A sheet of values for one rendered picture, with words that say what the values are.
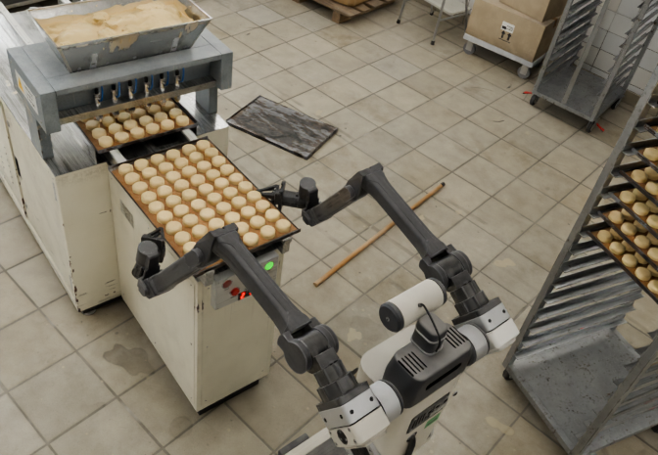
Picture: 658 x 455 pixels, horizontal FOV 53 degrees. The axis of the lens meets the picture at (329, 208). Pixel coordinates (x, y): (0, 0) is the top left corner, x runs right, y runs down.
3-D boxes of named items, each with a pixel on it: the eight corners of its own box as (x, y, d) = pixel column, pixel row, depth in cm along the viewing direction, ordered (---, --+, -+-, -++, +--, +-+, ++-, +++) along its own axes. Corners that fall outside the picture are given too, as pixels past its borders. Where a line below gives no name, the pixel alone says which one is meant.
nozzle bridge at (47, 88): (22, 128, 252) (5, 48, 229) (191, 87, 290) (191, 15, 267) (53, 176, 233) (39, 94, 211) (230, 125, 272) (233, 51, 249)
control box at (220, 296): (210, 303, 218) (211, 275, 209) (270, 277, 230) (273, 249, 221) (215, 311, 216) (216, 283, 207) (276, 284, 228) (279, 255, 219)
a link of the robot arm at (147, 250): (144, 299, 194) (169, 289, 199) (150, 274, 186) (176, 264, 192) (123, 271, 199) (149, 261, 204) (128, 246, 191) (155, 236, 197)
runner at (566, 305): (539, 319, 260) (541, 314, 258) (535, 314, 262) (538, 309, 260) (653, 283, 286) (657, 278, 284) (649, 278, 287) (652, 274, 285)
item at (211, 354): (120, 307, 299) (103, 148, 240) (188, 279, 317) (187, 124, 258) (196, 425, 260) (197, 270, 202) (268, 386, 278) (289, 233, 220)
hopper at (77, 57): (31, 46, 233) (24, 9, 223) (175, 20, 262) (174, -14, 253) (62, 85, 217) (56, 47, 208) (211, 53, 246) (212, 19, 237)
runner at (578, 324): (524, 346, 272) (527, 342, 270) (520, 341, 274) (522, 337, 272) (635, 309, 297) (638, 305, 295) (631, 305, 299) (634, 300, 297)
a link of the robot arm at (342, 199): (352, 200, 190) (383, 186, 195) (344, 182, 191) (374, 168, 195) (305, 230, 229) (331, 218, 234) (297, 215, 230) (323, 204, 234)
